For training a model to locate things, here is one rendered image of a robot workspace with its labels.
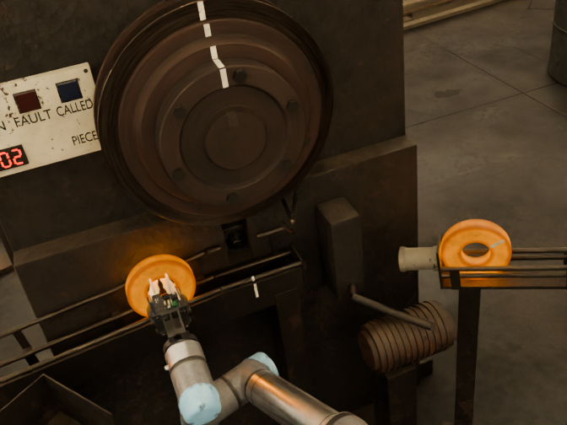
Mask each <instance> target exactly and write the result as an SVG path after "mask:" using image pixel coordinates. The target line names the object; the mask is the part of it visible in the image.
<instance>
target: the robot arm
mask: <svg viewBox="0 0 567 425"><path fill-rule="evenodd" d="M149 283H150V288H149V293H148V296H149V298H147V300H148V306H147V314H148V318H149V320H150V322H151V323H150V324H151V326H154V325H156V328H157V329H156V332H157V333H159V334H161V335H162V336H165V335H167V336H168V337H169V338H168V341H167V342H166V343H165V344H164V346H163V350H164V354H165V361H166V363H167V365H166V366H165V370H169V372H170V378H171V381H172V384H173V386H174V389H175V394H176V398H177V402H178V407H179V410H180V414H181V425H219V423H220V422H221V421H222V420H224V419H225V418H226V417H227V416H229V415H230V414H231V413H233V412H235V411H236V410H237V409H239V408H240V407H242V406H243V405H245V404H246V403H247V402H248V401H249V402H250V403H251V404H253V405H254V406H256V407H257V408H259V409H260V410H262V411H263V412H265V413H266V414H267V415H269V416H270V417H271V418H272V419H274V420H275V421H277V422H278V423H280V424H281V425H369V424H367V423H366V422H365V421H364V420H362V419H361V418H359V417H357V416H355V415H354V414H352V413H350V412H337V411H335V410H334V409H332V408H331V407H329V406H327V405H326V404H324V403H322V402H321V401H319V400H317V399H316V398H315V397H313V396H311V395H309V394H307V393H306V392H304V391H303V390H301V389H299V388H298V387H296V386H294V385H292V384H290V382H288V381H286V380H285V379H282V378H281V377H279V376H278V370H277V368H276V366H275V364H274V362H273V361H272V359H271V358H269V357H268V355H267V354H265V353H263V352H257V353H255V354H254V355H252V356H251V357H249V358H246V359H244V360H243V361H242V363H240V364H238V365H237V366H236V367H234V368H233V369H231V370H230V371H229V372H227V373H226V374H224V375H222V376H221V377H219V378H218V379H216V380H215V381H213V379H212V376H211V374H210V371H209V368H208V365H207V362H206V358H205V356H204V353H203V350H202V347H201V344H200V343H199V342H198V340H197V337H196V336H195V335H193V334H191V333H189V331H186V328H187V327H189V324H190V322H191V321H192V319H191V317H189V314H190V313H191V312H192V311H191V309H190V305H189V302H188V299H187V297H186V295H185V294H184V293H182V292H181V289H180V287H178V288H179V290H178V289H177V287H176V285H175V284H174V283H173V282H172V281H171V280H170V279H169V278H168V275H167V274H165V278H161V279H158V280H156V281H154V282H152V281H151V279H149ZM159 283H160V284H161V285H162V286H163V289H164V291H165V292H166V294H164V295H162V296H160V295H161V291H160V288H159Z"/></svg>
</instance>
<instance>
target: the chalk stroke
mask: <svg viewBox="0 0 567 425"><path fill-rule="evenodd" d="M197 6H198V11H199V15H200V20H204V19H206V16H205V11H204V6H203V1H201V2H198V3H197ZM203 26H204V31H205V35H206V37H207V36H211V32H210V27H209V24H204V25H203ZM210 50H211V54H212V59H215V60H213V61H214V62H215V64H216V65H217V66H218V67H219V68H221V67H224V65H223V64H222V62H221V61H220V60H219V59H216V58H218V56H217V51H216V46H211V47H210ZM220 74H221V78H222V84H223V88H226V87H229V85H228V79H227V75H226V70H225V68H224V69H220Z"/></svg>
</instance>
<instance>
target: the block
mask: <svg viewBox="0 0 567 425"><path fill-rule="evenodd" d="M316 221H317V228H318V235H319V243H320V250H321V264H322V271H323V279H324V280H325V282H326V283H327V285H328V287H329V288H330V289H331V290H332V292H333V294H334V295H335V297H336V298H337V299H338V300H342V299H346V298H348V285H349V284H350V283H354V284H355V286H356V293H357V294H359V293H362V292H364V291H365V274H364V261H363V249H362V237H361V224H360V215H359V214H358V213H357V212H356V210H355V209H354V208H353V207H352V206H351V205H350V203H349V202H348V201H347V200H346V199H345V197H338V198H335V199H332V200H330V201H327V202H322V203H319V204H317V205H316Z"/></svg>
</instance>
